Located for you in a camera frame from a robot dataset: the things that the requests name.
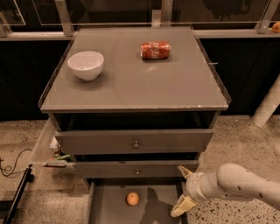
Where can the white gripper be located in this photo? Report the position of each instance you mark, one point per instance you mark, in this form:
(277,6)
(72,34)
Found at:
(193,185)

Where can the orange fruit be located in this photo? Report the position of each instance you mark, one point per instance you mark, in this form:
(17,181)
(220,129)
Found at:
(132,199)
(276,27)

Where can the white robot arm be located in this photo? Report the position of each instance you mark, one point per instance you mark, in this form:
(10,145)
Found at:
(241,166)

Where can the grey top drawer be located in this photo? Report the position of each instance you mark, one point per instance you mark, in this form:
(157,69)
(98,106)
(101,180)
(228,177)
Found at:
(93,142)

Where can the grey drawer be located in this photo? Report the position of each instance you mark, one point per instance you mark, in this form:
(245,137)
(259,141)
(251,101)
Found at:
(133,169)
(107,203)
(93,142)

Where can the grey middle drawer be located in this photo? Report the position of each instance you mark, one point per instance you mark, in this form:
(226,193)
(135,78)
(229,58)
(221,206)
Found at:
(133,169)

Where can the grey bottom drawer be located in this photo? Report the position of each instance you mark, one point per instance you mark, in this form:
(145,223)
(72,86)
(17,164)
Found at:
(107,203)

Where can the grey drawer cabinet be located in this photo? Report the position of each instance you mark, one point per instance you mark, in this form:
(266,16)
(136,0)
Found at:
(182,92)

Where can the clear plastic bin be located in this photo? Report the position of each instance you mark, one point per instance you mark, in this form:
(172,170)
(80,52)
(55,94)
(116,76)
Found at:
(42,156)

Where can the red soda can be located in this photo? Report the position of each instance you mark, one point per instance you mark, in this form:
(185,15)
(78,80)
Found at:
(155,50)

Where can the black stand leg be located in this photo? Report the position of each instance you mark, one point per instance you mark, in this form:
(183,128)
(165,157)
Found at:
(28,177)

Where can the white ceramic bowl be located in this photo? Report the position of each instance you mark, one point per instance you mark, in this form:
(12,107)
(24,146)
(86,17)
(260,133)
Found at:
(86,65)

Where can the orange fruit on ledge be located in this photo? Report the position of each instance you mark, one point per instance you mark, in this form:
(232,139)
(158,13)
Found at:
(276,27)

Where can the metal railing frame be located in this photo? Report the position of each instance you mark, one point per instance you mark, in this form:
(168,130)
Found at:
(24,20)

